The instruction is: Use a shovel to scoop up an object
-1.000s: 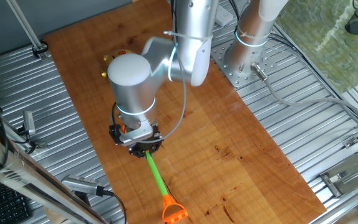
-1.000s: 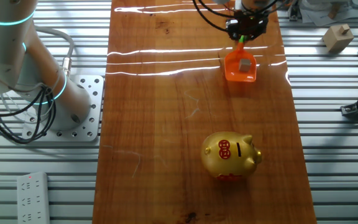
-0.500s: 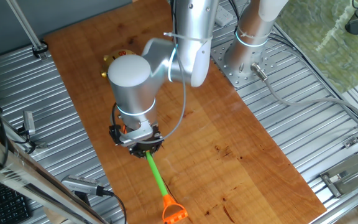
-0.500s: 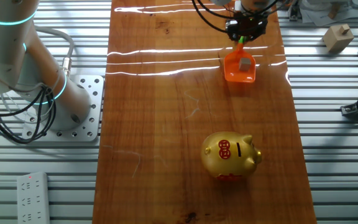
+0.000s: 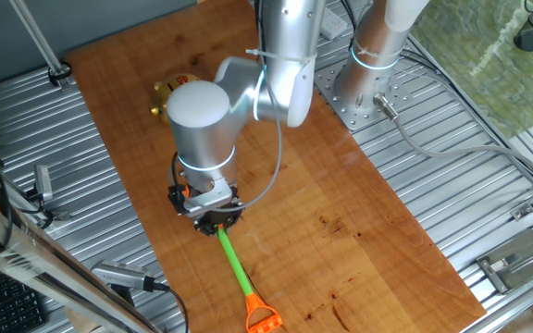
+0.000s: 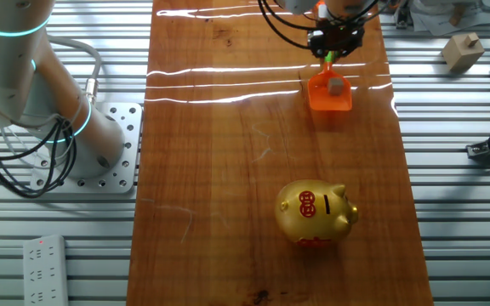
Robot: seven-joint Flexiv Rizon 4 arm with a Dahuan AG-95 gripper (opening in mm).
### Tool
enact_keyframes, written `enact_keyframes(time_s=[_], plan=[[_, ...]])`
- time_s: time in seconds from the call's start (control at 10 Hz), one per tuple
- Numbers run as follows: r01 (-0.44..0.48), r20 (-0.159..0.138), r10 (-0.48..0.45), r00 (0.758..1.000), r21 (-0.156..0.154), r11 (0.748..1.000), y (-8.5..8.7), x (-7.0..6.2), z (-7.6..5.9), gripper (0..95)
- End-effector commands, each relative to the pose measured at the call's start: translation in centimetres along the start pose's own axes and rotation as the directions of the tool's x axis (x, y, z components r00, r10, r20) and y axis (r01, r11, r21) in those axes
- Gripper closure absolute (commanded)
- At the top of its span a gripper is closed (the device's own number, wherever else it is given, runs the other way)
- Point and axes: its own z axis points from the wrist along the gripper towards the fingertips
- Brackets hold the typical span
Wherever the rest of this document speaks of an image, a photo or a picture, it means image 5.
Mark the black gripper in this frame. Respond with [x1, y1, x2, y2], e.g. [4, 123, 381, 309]
[193, 186, 246, 239]

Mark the orange green toy shovel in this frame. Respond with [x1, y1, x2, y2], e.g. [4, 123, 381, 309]
[217, 225, 283, 333]

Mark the wooden board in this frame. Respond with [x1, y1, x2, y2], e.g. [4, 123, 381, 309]
[65, 0, 488, 333]

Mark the golden piggy bank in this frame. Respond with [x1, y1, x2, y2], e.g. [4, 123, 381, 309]
[150, 72, 202, 124]

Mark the white power strip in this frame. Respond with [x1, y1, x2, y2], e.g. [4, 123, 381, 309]
[319, 6, 349, 41]

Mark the black pole clamp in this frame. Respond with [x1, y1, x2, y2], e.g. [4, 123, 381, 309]
[47, 59, 73, 87]

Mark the black keyboard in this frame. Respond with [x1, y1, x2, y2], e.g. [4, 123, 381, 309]
[0, 265, 48, 333]

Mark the metal pole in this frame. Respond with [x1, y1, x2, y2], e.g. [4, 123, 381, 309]
[8, 0, 71, 89]

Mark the metal hinge plate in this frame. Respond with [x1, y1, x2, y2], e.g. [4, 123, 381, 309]
[476, 228, 533, 295]

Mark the wrist camera with silver bracket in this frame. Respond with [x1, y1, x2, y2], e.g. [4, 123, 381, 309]
[167, 179, 236, 218]

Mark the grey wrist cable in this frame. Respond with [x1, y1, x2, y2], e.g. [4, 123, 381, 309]
[201, 78, 284, 215]

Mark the black camera cable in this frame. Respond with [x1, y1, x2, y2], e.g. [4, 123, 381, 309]
[153, 281, 190, 333]

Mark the silver camera on stand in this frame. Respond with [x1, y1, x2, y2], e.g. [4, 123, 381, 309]
[91, 259, 156, 293]

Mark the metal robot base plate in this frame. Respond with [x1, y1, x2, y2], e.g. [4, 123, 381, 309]
[311, 59, 414, 132]

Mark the grey base cable with connector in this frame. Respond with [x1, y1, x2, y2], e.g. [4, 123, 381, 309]
[372, 92, 533, 186]

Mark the silver frame bar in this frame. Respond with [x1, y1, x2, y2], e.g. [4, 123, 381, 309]
[0, 189, 156, 333]

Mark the small metal bracket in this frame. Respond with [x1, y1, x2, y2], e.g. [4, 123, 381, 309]
[510, 202, 533, 221]

